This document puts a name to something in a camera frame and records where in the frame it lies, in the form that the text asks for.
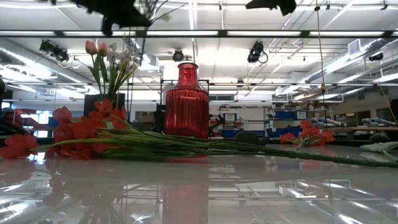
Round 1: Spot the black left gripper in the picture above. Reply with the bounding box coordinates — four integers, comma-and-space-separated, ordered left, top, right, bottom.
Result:
71, 0, 153, 37

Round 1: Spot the large red flower bunch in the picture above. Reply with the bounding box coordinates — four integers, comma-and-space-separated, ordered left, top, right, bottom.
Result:
0, 98, 398, 169

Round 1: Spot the red ribbed glass vase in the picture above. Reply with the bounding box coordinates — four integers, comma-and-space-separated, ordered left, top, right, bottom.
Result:
164, 62, 210, 140

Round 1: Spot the small red flower sprig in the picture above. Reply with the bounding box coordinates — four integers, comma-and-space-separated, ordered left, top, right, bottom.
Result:
279, 120, 336, 149

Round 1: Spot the white ceiling vent grille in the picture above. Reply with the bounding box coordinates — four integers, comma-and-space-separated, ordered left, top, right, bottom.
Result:
348, 39, 361, 56

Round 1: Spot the black monitor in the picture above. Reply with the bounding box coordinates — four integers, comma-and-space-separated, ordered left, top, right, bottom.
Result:
83, 93, 126, 118

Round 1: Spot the small cardboard box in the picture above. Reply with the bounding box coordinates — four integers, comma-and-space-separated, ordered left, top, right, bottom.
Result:
136, 111, 155, 124

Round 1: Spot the blue bin with white label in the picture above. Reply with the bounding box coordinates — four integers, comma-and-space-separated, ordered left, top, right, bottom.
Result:
275, 111, 308, 121

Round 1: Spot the red metal staircase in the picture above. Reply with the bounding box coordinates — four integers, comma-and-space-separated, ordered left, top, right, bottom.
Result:
4, 108, 40, 131

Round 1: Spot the pale blue tube device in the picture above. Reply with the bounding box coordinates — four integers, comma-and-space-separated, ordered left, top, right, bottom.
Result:
361, 117, 397, 127
312, 116, 343, 128

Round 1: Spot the row of blue bins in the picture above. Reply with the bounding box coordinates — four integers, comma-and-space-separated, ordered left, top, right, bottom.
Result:
222, 128, 301, 139

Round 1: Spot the long wooden table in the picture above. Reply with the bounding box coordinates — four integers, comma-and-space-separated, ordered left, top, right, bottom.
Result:
326, 126, 398, 132

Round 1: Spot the black frame bar with lights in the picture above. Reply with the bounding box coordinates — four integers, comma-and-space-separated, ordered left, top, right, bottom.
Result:
0, 29, 398, 39

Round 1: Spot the yellow hanging cord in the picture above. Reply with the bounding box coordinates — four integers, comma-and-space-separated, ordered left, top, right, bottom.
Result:
313, 0, 329, 128

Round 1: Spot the silver air duct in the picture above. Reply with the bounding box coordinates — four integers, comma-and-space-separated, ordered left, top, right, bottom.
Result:
0, 39, 83, 85

